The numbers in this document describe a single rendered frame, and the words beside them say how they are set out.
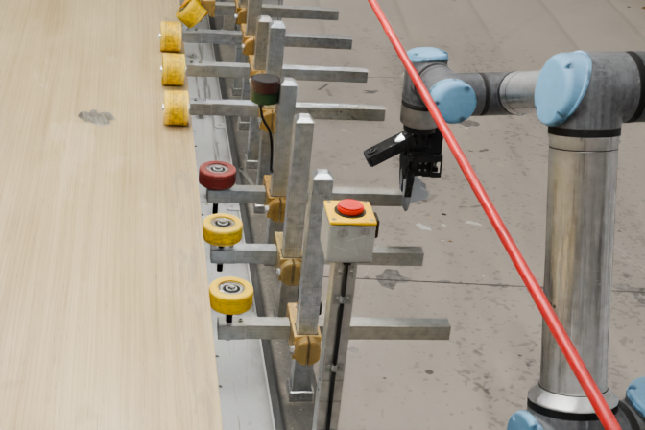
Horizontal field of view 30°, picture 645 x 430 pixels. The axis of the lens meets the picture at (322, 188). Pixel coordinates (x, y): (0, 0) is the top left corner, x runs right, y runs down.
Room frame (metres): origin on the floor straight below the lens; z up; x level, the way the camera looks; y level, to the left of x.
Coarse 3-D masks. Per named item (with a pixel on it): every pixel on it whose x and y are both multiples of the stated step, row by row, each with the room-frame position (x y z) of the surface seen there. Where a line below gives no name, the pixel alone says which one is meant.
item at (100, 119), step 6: (84, 114) 2.57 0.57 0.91; (90, 114) 2.57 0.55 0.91; (96, 114) 2.56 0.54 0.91; (102, 114) 2.55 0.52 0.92; (108, 114) 2.57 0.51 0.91; (84, 120) 2.54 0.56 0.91; (90, 120) 2.54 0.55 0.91; (96, 120) 2.54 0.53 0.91; (102, 120) 2.54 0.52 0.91; (108, 120) 2.56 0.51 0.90; (102, 126) 2.53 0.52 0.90
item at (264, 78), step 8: (256, 80) 2.31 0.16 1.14; (264, 80) 2.32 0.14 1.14; (272, 80) 2.32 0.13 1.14; (256, 104) 2.31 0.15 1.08; (264, 120) 2.33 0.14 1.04; (272, 136) 2.33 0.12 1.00; (272, 144) 2.33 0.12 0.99; (272, 152) 2.33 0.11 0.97; (272, 160) 2.33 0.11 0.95; (272, 168) 2.33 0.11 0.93
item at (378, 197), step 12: (216, 192) 2.34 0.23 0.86; (228, 192) 2.35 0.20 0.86; (240, 192) 2.35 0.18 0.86; (252, 192) 2.36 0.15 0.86; (264, 192) 2.36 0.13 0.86; (336, 192) 2.39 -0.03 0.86; (348, 192) 2.40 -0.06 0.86; (360, 192) 2.41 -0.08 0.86; (372, 192) 2.41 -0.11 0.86; (384, 192) 2.42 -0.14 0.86; (396, 192) 2.43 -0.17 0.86; (372, 204) 2.41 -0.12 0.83; (384, 204) 2.41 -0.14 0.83; (396, 204) 2.42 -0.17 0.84
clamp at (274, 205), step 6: (264, 180) 2.40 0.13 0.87; (270, 180) 2.40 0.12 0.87; (270, 192) 2.34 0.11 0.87; (270, 198) 2.31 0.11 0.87; (276, 198) 2.32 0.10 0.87; (282, 198) 2.32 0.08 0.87; (264, 204) 2.37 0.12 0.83; (270, 204) 2.30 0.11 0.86; (276, 204) 2.30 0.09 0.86; (282, 204) 2.30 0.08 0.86; (270, 210) 2.29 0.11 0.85; (276, 210) 2.30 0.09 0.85; (282, 210) 2.30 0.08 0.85; (270, 216) 2.29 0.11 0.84; (276, 216) 2.30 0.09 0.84; (282, 216) 2.30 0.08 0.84; (276, 222) 2.30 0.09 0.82
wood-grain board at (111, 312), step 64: (0, 0) 3.35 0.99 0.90; (64, 0) 3.41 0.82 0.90; (128, 0) 3.48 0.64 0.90; (0, 64) 2.84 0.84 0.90; (64, 64) 2.89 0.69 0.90; (128, 64) 2.94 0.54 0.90; (0, 128) 2.46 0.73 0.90; (64, 128) 2.50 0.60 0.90; (128, 128) 2.53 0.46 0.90; (192, 128) 2.57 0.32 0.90; (0, 192) 2.15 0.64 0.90; (64, 192) 2.18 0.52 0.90; (128, 192) 2.21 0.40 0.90; (192, 192) 2.24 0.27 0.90; (0, 256) 1.90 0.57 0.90; (64, 256) 1.92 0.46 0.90; (128, 256) 1.95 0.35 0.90; (192, 256) 1.97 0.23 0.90; (0, 320) 1.69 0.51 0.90; (64, 320) 1.71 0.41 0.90; (128, 320) 1.73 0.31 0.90; (192, 320) 1.75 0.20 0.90; (0, 384) 1.52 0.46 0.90; (64, 384) 1.53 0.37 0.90; (128, 384) 1.55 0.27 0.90; (192, 384) 1.57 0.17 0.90
